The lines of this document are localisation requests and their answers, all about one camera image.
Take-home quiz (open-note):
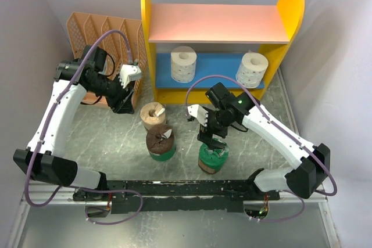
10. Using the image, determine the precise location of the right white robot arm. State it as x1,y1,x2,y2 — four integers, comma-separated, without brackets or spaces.
187,82,330,200

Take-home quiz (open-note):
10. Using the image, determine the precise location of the aluminium rail frame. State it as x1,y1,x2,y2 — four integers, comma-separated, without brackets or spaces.
20,70,329,205

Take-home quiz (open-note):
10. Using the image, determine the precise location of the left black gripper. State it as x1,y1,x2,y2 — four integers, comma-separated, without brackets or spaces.
90,73,136,115

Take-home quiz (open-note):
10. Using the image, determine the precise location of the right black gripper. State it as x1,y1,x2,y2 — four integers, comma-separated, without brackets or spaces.
197,107,234,150

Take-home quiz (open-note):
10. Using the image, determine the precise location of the beige wrapped paper roll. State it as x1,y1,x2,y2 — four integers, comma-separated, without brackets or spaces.
140,102,166,131

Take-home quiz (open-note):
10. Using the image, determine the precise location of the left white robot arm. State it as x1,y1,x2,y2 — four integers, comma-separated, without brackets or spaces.
13,47,142,201

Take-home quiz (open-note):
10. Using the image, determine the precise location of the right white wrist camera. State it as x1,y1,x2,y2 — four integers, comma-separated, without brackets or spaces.
187,105,209,127

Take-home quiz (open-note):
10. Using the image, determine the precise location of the brown green wrapped paper roll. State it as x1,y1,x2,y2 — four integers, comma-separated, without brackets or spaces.
146,124,176,161

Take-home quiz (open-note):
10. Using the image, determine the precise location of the orange plastic file organizer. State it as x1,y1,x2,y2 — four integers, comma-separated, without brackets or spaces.
66,12,148,109

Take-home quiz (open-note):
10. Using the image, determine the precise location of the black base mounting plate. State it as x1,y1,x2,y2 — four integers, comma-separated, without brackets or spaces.
72,179,281,214

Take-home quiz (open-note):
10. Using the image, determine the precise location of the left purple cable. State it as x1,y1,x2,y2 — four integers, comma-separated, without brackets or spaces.
24,29,144,225

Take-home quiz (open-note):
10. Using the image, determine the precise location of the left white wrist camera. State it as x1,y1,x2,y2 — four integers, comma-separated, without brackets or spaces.
119,64,142,89

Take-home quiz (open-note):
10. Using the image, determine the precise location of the white dotted toilet paper roll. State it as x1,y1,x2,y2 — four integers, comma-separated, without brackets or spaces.
170,46,197,83

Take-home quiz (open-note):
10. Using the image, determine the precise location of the white floral toilet paper roll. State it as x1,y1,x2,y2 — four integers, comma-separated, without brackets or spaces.
235,52,269,89

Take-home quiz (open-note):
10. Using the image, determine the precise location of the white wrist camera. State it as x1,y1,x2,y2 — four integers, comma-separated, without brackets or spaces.
187,105,209,127
119,64,142,89

